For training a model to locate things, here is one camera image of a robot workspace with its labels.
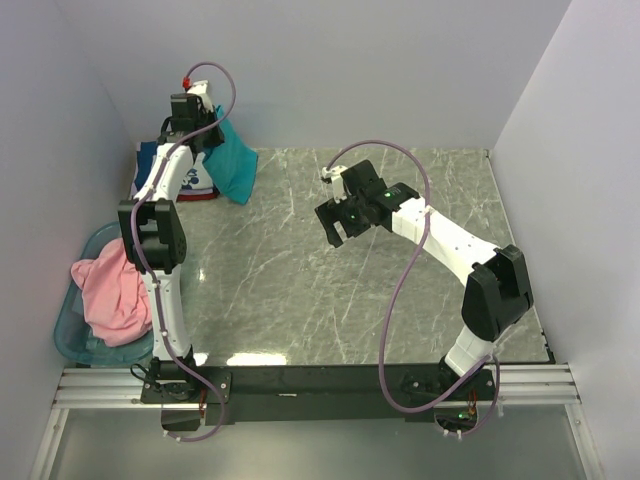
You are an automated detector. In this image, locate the clear blue plastic bin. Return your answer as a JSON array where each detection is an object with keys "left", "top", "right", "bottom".
[{"left": 53, "top": 222, "right": 153, "bottom": 367}]

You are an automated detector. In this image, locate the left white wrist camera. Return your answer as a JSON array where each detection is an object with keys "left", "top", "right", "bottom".
[{"left": 182, "top": 77, "right": 209, "bottom": 98}]

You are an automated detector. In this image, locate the folded blue printed t-shirt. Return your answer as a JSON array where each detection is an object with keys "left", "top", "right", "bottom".
[{"left": 131, "top": 141, "right": 219, "bottom": 195}]

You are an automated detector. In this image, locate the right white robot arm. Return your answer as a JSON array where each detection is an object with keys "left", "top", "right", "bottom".
[{"left": 315, "top": 160, "right": 534, "bottom": 399}]

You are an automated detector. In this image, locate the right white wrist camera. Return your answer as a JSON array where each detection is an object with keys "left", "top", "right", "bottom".
[{"left": 321, "top": 165, "right": 348, "bottom": 204}]

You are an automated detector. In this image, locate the folded red t-shirt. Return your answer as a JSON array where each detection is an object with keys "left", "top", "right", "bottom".
[{"left": 175, "top": 188, "right": 220, "bottom": 202}]

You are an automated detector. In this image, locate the aluminium rail frame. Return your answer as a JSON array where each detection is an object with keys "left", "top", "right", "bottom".
[{"left": 29, "top": 364, "right": 605, "bottom": 479}]

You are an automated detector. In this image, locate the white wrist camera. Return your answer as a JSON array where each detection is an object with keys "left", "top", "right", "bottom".
[
  {"left": 182, "top": 77, "right": 209, "bottom": 98},
  {"left": 321, "top": 165, "right": 348, "bottom": 204}
]

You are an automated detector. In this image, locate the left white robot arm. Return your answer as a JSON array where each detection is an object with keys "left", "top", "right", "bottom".
[{"left": 118, "top": 88, "right": 224, "bottom": 402}]

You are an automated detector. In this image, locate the pink t-shirt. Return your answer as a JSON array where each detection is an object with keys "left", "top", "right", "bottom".
[{"left": 70, "top": 238, "right": 152, "bottom": 347}]

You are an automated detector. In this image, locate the teal t-shirt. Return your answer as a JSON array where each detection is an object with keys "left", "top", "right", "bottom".
[{"left": 203, "top": 118, "right": 258, "bottom": 205}]

